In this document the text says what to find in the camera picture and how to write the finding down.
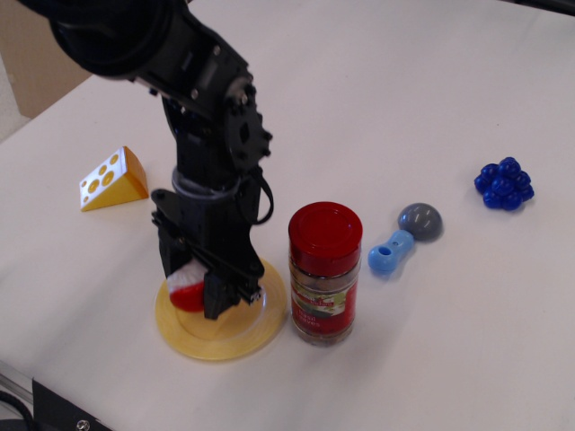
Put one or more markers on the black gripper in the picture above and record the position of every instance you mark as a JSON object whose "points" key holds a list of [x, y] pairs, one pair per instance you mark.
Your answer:
{"points": [[216, 232]]}

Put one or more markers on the aluminium frame rail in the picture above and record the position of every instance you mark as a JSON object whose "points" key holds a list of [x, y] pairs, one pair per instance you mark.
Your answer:
{"points": [[17, 384]]}

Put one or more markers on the black corner bracket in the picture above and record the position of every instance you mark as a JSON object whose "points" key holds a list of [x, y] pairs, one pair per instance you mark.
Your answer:
{"points": [[53, 410]]}

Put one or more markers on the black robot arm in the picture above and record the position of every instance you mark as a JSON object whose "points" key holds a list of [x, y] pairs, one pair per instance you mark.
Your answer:
{"points": [[210, 105]]}

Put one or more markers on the red lidded spice jar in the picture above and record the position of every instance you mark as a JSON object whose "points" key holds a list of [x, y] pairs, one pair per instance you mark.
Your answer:
{"points": [[324, 262]]}

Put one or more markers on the blue and grey toy scoop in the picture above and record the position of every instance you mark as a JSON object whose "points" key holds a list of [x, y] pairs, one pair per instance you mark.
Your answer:
{"points": [[418, 222]]}

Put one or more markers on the red and white toy sushi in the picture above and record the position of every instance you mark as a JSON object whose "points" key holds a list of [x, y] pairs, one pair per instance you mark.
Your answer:
{"points": [[186, 287]]}

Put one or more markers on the yellow plastic plate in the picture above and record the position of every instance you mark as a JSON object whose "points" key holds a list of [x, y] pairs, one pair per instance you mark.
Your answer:
{"points": [[239, 331]]}

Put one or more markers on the yellow toy cheese wedge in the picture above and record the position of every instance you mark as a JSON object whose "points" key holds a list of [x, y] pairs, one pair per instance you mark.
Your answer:
{"points": [[117, 180]]}

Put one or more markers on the blue toy grape cluster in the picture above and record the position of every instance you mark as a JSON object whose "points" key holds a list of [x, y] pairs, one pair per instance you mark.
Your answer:
{"points": [[504, 185]]}

